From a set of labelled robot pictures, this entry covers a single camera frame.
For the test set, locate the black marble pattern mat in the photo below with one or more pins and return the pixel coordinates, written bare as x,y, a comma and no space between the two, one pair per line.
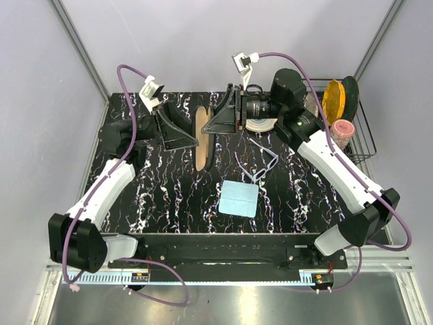
170,196

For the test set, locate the dark green plate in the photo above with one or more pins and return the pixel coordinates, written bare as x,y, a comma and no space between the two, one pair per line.
351,88

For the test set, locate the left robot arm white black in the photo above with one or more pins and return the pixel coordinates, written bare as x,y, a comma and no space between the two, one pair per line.
75,239

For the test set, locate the black wire dish rack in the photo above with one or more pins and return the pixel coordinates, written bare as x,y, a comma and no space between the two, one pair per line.
362,145

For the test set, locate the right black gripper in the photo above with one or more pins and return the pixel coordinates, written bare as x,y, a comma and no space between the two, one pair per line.
224,120

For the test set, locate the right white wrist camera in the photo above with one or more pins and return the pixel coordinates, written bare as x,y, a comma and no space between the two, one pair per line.
243,64

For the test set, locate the grey speckled plate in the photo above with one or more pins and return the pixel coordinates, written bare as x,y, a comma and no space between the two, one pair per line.
310,104

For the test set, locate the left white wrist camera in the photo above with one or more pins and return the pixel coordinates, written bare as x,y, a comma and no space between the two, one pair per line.
149,93

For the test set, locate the pink patterned cup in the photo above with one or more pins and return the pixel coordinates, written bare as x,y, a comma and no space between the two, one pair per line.
342,132

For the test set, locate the beige plate blue rings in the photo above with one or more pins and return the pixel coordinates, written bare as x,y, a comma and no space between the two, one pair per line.
260,124

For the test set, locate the yellow scalloped plate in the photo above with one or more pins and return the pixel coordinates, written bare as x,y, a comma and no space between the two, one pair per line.
333,102

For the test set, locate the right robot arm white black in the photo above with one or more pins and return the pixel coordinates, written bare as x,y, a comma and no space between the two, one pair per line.
369,204

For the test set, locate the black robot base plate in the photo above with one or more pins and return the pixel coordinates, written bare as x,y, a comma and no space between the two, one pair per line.
226,258

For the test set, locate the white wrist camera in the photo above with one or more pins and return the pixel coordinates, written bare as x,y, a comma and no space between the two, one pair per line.
243,64
149,93

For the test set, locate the light blue cleaning cloth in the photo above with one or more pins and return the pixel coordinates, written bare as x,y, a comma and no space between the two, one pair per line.
239,199

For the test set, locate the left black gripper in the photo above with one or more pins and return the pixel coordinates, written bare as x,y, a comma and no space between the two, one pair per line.
176,131

